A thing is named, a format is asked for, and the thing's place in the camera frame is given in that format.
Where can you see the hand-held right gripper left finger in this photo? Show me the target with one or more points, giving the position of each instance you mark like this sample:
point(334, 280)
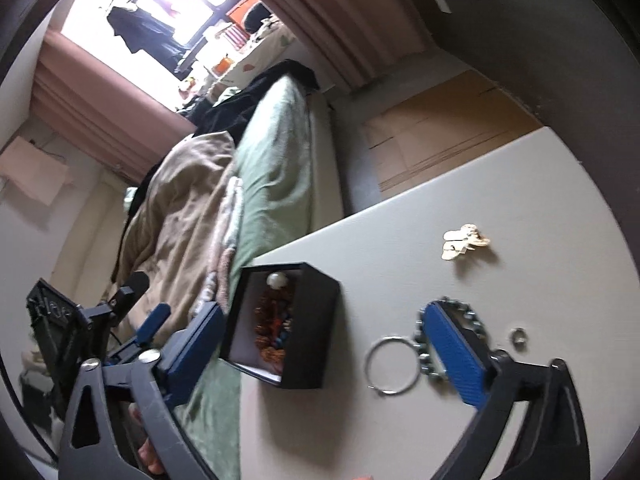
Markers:
point(195, 355)

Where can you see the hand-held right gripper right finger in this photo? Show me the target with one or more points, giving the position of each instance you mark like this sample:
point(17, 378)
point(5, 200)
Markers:
point(455, 355)

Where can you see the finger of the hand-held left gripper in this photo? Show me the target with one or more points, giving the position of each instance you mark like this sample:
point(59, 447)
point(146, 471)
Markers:
point(152, 322)

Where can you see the pile of mixed jewelry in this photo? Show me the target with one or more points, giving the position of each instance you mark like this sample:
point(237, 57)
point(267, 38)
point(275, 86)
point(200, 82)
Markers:
point(270, 320)

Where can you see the black cardboard box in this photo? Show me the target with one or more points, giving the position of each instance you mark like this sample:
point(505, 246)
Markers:
point(310, 340)

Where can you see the person's left hand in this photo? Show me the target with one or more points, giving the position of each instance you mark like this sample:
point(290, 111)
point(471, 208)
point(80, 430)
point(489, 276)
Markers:
point(150, 462)

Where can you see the silver bangle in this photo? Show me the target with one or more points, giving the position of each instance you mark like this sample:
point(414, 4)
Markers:
point(385, 390)

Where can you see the gold hair clip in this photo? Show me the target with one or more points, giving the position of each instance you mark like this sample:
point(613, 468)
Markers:
point(462, 242)

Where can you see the beige fleece blanket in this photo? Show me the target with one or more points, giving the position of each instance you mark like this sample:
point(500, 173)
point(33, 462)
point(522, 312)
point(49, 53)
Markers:
point(185, 210)

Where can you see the pale green pillow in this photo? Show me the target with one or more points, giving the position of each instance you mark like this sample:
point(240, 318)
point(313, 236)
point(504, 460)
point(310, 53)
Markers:
point(132, 199)

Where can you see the pink paper sheet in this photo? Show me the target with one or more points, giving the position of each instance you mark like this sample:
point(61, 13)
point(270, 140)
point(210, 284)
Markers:
point(30, 170)

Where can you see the bed with green sheet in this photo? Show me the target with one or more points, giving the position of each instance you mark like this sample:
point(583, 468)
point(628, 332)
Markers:
point(280, 160)

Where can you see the narrow pink curtain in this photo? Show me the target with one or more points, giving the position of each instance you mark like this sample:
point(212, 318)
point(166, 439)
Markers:
point(100, 105)

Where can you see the flat brown cardboard sheet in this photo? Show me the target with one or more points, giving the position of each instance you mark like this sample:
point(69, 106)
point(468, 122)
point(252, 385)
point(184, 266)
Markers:
point(440, 125)

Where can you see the black cloth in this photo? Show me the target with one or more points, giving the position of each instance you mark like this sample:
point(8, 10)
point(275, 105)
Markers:
point(260, 90)

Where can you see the small orange container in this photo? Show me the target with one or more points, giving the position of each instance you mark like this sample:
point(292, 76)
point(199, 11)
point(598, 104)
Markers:
point(223, 63)

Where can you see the hanging dark garment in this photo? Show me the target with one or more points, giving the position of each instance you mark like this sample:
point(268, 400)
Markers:
point(145, 30)

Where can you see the leaf print cloth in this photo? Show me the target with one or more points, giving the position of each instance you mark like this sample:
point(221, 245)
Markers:
point(260, 50)

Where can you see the black round cushion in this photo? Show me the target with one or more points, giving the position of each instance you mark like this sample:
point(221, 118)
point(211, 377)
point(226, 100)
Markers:
point(255, 17)

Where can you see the orange storage box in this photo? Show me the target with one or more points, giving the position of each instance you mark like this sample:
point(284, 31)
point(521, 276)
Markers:
point(237, 10)

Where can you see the wide pink curtain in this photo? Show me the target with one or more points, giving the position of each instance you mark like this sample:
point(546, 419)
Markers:
point(350, 25)

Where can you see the white wall socket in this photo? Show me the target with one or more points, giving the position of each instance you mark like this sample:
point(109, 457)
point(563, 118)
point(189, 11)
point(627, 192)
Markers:
point(443, 4)

